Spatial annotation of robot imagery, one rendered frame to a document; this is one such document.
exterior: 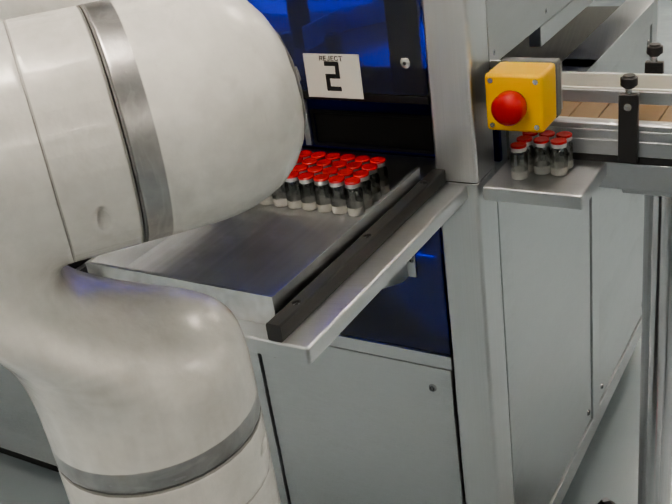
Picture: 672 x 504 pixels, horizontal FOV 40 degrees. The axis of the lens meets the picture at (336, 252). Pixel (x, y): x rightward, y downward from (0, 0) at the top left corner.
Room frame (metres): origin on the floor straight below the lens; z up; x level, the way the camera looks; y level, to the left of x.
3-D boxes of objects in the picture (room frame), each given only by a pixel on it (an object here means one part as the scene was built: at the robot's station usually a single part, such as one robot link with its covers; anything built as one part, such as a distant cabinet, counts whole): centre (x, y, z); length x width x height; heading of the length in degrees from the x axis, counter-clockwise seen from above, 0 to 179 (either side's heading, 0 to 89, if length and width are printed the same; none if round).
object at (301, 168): (1.11, 0.02, 0.90); 0.18 x 0.02 x 0.05; 56
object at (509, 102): (1.04, -0.23, 0.99); 0.04 x 0.04 x 0.04; 56
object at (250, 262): (1.02, 0.08, 0.90); 0.34 x 0.26 x 0.04; 146
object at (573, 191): (1.10, -0.29, 0.87); 0.14 x 0.13 x 0.02; 146
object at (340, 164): (1.13, 0.01, 0.90); 0.18 x 0.02 x 0.05; 56
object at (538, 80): (1.08, -0.25, 1.00); 0.08 x 0.07 x 0.07; 146
